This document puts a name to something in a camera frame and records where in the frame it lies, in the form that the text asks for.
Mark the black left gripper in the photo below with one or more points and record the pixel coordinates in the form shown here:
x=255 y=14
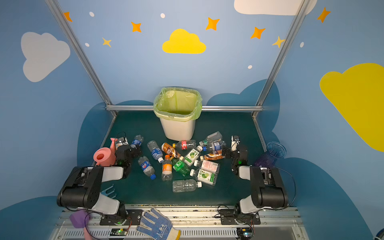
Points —
x=126 y=147

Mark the clear bottle blue cap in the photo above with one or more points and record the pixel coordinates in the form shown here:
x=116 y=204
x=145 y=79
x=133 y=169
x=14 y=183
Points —
x=146 y=167

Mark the brown tea bottle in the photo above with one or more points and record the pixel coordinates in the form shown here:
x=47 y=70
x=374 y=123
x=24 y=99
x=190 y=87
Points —
x=216 y=155

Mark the brown coffee bottle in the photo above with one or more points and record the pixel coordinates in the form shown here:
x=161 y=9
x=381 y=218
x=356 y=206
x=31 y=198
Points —
x=169 y=150

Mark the clear bottle orange label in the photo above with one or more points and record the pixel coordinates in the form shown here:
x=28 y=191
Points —
x=167 y=167

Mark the clear bottle white cap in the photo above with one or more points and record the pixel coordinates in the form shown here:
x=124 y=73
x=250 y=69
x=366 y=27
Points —
x=190 y=185

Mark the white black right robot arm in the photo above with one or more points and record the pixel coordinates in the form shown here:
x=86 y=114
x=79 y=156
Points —
x=267 y=187

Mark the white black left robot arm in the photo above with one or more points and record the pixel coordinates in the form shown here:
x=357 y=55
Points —
x=82 y=189

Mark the white trash bin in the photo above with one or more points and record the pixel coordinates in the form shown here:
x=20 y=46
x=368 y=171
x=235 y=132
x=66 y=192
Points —
x=178 y=131

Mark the green bin liner bag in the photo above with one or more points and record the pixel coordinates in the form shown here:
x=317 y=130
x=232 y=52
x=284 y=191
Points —
x=178 y=104

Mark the pink watering can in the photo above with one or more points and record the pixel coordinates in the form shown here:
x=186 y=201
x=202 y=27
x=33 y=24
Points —
x=106 y=157

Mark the small clear bottle blue label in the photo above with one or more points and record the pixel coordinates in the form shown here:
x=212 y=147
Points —
x=137 y=141

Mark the clear bottle green cap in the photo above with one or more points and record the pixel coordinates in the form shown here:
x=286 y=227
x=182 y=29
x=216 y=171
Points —
x=217 y=136

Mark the clear bottle pink label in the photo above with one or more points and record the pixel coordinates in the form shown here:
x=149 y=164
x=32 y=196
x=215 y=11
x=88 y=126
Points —
x=207 y=166

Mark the clear bottle green lime label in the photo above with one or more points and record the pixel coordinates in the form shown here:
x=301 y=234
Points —
x=204 y=176

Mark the blue toy garden rake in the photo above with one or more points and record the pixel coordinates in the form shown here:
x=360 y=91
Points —
x=109 y=192

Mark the clear bottle red label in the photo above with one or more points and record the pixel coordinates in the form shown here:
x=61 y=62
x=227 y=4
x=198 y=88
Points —
x=185 y=145

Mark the green plastic bottle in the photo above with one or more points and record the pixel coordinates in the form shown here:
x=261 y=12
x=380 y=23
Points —
x=180 y=167

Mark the blue dotted work glove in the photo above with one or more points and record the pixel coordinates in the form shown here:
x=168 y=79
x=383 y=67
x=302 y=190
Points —
x=157 y=226

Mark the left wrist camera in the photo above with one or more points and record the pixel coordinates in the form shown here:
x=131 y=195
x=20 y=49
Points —
x=122 y=141

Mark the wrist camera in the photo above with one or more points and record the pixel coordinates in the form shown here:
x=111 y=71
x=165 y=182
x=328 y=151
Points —
x=122 y=141
x=235 y=140

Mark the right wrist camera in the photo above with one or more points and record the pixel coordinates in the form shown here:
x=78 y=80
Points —
x=235 y=140

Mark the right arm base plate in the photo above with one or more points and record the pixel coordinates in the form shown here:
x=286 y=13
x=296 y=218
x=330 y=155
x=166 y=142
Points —
x=229 y=217

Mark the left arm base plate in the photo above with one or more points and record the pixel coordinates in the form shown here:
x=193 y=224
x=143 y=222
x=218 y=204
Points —
x=132 y=217

